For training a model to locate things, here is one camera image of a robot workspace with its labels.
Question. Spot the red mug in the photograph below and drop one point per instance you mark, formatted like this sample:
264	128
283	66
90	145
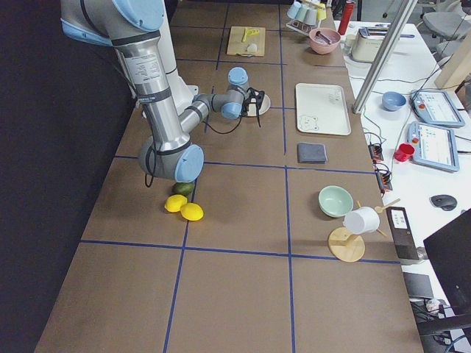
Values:
404	152

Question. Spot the yellow lemon outer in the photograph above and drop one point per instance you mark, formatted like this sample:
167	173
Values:
192	212

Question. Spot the green avocado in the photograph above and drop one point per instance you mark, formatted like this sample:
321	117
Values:
183	188

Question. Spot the black computer mouse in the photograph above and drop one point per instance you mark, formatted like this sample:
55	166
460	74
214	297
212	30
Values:
444	202

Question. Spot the yellow lemon near avocado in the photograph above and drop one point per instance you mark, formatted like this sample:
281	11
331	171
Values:
174	203

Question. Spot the red thermos bottle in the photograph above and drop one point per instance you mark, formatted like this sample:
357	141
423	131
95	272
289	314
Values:
347	12

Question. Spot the white bear tray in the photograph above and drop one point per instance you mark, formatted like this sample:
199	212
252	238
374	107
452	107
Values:
321	109

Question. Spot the light blue cup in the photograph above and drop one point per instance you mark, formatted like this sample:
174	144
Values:
294	9

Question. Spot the mint green cup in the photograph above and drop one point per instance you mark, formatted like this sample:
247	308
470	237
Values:
302	11

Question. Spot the pink bowl with ice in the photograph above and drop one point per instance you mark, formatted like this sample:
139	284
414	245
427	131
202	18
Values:
318	46

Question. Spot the white mug on tree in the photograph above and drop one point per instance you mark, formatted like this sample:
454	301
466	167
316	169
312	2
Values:
362	220

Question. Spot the white wire cup rack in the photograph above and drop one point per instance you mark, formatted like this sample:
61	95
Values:
300	27

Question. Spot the black box with label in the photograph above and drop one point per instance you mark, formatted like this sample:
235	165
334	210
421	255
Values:
402	236

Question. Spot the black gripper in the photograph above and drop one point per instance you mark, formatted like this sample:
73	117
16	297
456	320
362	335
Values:
256	107

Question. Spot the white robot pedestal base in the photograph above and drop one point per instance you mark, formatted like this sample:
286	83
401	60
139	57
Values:
157	59

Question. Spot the grey blue cup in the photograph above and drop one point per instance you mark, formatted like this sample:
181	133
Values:
311	16

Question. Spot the silver toaster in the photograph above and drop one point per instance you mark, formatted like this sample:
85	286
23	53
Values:
367	43

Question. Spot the blue bowl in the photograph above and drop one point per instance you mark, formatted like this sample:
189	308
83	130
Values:
393	101

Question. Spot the wooden mug tree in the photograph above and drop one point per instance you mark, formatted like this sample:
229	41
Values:
349	247

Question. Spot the wooden cutting board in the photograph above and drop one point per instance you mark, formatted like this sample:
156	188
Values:
236	48

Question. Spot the cream round plate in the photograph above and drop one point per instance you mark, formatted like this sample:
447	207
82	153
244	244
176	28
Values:
252	107

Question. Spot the yellow plastic knife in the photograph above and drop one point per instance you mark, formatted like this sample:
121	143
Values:
249	32

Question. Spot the aluminium frame post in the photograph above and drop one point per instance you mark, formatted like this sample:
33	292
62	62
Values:
386	48

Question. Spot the teach pendant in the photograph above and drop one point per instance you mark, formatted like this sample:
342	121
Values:
435	146
435	107

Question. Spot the power strip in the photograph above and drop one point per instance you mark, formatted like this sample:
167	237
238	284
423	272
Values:
382	171

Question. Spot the teach pendant near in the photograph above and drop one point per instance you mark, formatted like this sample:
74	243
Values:
435	146

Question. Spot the teach pendant far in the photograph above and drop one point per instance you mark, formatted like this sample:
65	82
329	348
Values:
435	107

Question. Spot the yellow cup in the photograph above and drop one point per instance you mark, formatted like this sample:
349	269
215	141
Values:
321	12

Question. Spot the mint green bowl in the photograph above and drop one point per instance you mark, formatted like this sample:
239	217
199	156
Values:
335	201

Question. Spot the grey folded cloth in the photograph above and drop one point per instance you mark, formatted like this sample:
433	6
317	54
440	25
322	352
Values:
311	153

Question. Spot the metal scoop handle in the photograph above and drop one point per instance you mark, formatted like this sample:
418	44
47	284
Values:
322	37

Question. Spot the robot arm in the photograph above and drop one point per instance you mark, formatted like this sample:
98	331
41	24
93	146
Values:
139	32

